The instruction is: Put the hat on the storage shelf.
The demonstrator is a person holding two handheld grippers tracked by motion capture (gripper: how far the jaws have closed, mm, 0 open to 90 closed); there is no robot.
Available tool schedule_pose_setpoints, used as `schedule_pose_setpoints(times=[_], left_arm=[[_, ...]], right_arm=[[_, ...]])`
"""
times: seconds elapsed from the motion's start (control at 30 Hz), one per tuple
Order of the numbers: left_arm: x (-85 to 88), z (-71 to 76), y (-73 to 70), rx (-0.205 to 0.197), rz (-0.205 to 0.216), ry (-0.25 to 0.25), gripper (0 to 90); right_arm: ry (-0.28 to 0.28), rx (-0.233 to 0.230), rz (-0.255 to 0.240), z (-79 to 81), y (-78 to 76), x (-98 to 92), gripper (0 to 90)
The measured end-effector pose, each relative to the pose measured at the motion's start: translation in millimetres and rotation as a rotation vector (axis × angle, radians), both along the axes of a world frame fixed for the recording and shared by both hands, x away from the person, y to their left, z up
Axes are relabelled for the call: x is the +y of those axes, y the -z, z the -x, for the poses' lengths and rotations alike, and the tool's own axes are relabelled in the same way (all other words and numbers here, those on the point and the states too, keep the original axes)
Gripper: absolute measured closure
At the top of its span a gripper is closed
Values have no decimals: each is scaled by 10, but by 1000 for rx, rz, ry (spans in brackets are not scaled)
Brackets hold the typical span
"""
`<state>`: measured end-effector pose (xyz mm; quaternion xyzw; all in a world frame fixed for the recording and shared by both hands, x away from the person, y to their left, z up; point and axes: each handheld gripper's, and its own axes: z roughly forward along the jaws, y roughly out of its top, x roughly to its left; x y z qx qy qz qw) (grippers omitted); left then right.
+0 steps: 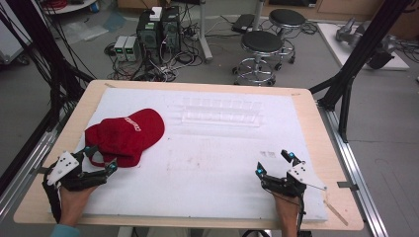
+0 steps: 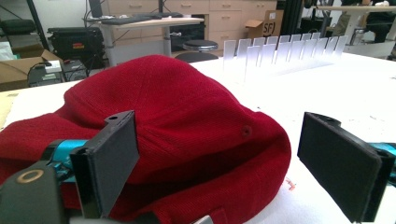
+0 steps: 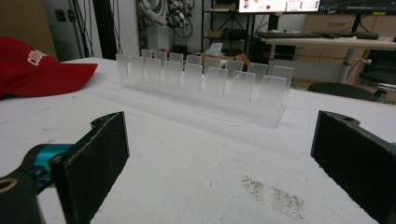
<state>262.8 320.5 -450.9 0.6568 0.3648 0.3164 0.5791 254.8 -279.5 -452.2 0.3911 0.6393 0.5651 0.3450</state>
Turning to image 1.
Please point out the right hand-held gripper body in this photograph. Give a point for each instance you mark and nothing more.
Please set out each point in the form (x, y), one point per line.
(298, 176)

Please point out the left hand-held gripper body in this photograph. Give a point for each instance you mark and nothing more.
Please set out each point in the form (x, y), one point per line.
(62, 167)

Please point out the red baseball cap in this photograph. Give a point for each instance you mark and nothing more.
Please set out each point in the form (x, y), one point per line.
(126, 136)

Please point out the person's right hand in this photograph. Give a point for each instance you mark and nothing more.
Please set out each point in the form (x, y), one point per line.
(286, 206)

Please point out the person's left hand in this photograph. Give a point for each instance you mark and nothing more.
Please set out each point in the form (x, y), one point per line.
(73, 201)

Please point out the grey tape strip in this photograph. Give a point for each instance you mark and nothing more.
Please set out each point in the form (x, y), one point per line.
(348, 185)
(40, 170)

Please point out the white foam mat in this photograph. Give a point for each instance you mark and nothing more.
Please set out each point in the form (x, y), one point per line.
(210, 164)

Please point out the thin wooden stick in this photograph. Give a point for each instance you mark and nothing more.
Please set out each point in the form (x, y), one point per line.
(336, 213)

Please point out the clear acrylic rack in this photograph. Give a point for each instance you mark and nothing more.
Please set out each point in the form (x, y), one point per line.
(222, 112)

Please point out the white power supply unit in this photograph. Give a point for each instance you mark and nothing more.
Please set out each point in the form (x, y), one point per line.
(120, 48)
(132, 49)

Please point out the black round stool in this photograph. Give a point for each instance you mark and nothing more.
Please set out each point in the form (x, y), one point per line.
(287, 17)
(261, 42)

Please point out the white floor board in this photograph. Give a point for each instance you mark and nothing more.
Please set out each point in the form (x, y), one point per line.
(336, 46)

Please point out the clear plastic sheet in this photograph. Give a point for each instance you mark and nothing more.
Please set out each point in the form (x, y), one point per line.
(89, 28)

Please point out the black computer tower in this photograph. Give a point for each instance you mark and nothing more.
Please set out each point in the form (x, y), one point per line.
(149, 36)
(170, 31)

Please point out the white wheeled cabinet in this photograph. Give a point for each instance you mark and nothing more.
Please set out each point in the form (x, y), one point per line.
(10, 42)

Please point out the black flat box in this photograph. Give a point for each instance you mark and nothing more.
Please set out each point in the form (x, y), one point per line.
(243, 23)

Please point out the round white table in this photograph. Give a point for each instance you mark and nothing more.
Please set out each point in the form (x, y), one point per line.
(70, 7)

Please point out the grey desk leg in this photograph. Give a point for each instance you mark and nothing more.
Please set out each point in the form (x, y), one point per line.
(205, 36)

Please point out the white power adapter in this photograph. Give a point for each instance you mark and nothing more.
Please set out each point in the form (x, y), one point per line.
(156, 14)

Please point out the aluminium rail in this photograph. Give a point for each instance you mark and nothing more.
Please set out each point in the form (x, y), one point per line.
(19, 184)
(359, 184)

